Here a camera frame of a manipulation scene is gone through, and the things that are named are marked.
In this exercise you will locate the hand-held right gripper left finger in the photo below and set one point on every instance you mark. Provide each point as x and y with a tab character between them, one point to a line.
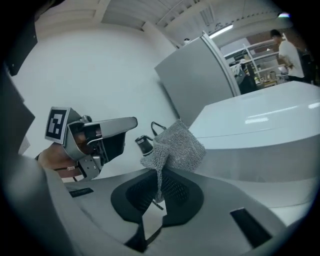
100	200

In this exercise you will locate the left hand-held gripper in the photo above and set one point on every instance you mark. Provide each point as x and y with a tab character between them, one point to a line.
56	125

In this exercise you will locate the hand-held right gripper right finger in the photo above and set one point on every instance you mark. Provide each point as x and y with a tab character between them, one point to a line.
225	205

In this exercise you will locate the gray knitted cloth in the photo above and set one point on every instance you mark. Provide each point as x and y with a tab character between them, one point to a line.
175	145

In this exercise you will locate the white box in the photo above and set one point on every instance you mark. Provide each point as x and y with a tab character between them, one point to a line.
262	130

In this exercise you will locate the person's left forearm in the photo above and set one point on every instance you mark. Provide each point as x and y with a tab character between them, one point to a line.
55	157

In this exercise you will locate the person's left hand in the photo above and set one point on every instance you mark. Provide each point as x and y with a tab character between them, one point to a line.
81	140

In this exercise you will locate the brown wrist watch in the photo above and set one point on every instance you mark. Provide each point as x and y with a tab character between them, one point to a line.
70	168

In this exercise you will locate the gray partition panel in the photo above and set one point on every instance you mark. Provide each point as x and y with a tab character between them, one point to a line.
195	80

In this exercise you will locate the white shelf rack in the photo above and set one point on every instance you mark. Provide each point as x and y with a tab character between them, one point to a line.
252	53

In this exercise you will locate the ceiling light tube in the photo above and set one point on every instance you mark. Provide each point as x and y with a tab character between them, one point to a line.
221	31

